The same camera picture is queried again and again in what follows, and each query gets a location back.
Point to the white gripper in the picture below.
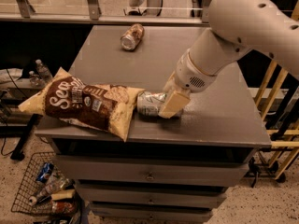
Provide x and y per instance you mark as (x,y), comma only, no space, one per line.
(191,74)

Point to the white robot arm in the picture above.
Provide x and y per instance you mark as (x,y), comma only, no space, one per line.
(235,28)

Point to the brown yellow chip bag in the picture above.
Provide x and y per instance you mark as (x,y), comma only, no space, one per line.
(102,107)

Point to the brown soda can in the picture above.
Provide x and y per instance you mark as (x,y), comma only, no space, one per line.
(132,37)

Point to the blue pepsi can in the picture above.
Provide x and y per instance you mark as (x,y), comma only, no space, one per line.
(45,172)

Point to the red can in basket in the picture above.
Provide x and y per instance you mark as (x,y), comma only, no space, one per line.
(64,208)

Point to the grey drawer cabinet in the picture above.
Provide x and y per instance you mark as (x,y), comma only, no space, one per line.
(167,169)

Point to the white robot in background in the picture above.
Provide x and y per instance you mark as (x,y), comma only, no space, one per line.
(151,8)

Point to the metal railing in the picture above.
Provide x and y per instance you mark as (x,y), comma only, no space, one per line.
(187,12)

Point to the small clear water bottle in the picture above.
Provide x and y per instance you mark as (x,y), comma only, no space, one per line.
(35,79)

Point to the plastic bottle in basket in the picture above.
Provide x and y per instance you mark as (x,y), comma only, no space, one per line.
(50,188)

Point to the yellow sponge in basket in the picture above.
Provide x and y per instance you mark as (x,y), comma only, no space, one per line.
(64,194)

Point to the black stand leg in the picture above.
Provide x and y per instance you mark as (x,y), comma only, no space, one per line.
(17,154)

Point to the wire basket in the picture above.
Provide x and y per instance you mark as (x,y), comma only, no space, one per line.
(29,186)

